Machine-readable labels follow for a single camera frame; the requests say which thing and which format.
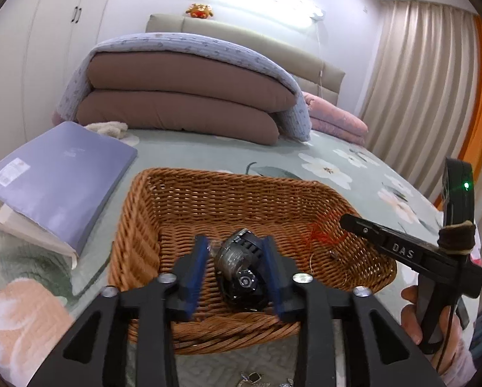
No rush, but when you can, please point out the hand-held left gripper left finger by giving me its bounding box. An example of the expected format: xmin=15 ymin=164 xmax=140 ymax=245
xmin=26 ymin=234 xmax=208 ymax=387

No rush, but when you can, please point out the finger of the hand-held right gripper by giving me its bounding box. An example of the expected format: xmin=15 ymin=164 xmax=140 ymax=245
xmin=339 ymin=213 xmax=428 ymax=265

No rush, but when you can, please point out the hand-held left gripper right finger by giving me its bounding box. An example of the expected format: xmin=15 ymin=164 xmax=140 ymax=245
xmin=261 ymin=234 xmax=448 ymax=387

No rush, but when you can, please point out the brown wicker basket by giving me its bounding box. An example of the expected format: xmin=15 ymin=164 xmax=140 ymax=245
xmin=107 ymin=168 xmax=398 ymax=356

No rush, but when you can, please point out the person's right hand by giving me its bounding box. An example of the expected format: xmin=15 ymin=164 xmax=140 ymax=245
xmin=400 ymin=285 xmax=425 ymax=346

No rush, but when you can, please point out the folded pink blanket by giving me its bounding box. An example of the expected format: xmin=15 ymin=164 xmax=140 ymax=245
xmin=301 ymin=91 xmax=370 ymax=146

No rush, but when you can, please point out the beige curtain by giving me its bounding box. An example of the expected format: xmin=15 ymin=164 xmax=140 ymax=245
xmin=359 ymin=0 xmax=482 ymax=211

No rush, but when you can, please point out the white fluffy cloth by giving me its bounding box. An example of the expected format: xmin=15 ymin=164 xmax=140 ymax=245
xmin=84 ymin=120 xmax=129 ymax=140

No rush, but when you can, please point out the purple flat box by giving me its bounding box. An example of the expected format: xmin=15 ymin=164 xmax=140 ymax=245
xmin=0 ymin=120 xmax=139 ymax=253

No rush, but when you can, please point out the folded brown and blue quilt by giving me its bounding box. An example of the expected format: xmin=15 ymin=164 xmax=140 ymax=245
xmin=53 ymin=32 xmax=313 ymax=146

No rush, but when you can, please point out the white flat box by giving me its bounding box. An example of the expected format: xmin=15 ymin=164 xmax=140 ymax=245
xmin=0 ymin=204 xmax=80 ymax=270

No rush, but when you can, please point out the beige padded headboard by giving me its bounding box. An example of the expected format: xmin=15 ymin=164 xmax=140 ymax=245
xmin=145 ymin=13 xmax=346 ymax=106

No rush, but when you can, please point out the orange plush toy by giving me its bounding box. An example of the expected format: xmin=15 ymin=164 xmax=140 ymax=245
xmin=185 ymin=3 xmax=215 ymax=20

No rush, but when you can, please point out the white wardrobe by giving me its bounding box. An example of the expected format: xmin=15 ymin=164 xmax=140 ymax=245
xmin=0 ymin=0 xmax=126 ymax=163

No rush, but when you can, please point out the thin silver wire bracelet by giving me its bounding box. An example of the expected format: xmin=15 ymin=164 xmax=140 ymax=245
xmin=309 ymin=249 xmax=351 ymax=288

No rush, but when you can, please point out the white hanging cable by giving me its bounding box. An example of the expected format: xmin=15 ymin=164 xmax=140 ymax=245
xmin=316 ymin=24 xmax=327 ymax=98

